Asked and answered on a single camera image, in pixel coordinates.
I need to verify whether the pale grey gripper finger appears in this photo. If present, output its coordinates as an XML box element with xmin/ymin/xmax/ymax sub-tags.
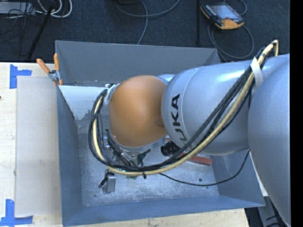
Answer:
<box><xmin>102</xmin><ymin>174</ymin><xmax>111</xmax><ymax>194</ymax></box>
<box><xmin>109</xmin><ymin>173</ymin><xmax>117</xmax><ymax>193</ymax></box>

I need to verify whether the grey metal bin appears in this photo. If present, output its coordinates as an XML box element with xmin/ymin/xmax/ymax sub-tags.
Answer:
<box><xmin>54</xmin><ymin>40</ymin><xmax>266</xmax><ymax>227</ymax></box>

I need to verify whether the pale wood flat board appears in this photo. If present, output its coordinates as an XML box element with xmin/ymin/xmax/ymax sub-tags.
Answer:
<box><xmin>14</xmin><ymin>76</ymin><xmax>62</xmax><ymax>218</ymax></box>

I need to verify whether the black cylinder on white bracket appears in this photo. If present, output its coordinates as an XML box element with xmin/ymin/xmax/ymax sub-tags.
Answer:
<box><xmin>151</xmin><ymin>138</ymin><xmax>182</xmax><ymax>157</ymax></box>

